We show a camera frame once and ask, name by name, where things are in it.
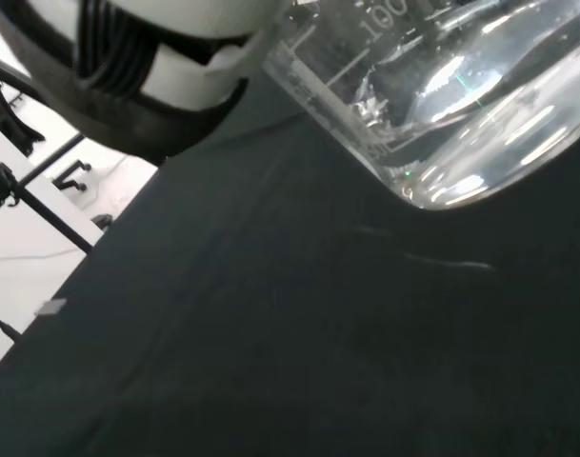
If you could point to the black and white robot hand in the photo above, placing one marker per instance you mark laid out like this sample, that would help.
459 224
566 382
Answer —
175 81

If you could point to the black tripod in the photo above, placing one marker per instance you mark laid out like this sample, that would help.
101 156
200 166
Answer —
37 204

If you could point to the black bench cloth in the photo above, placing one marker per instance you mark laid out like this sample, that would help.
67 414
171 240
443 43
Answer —
289 309

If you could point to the grey tape piece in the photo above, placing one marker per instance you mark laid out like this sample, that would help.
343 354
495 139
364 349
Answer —
50 307

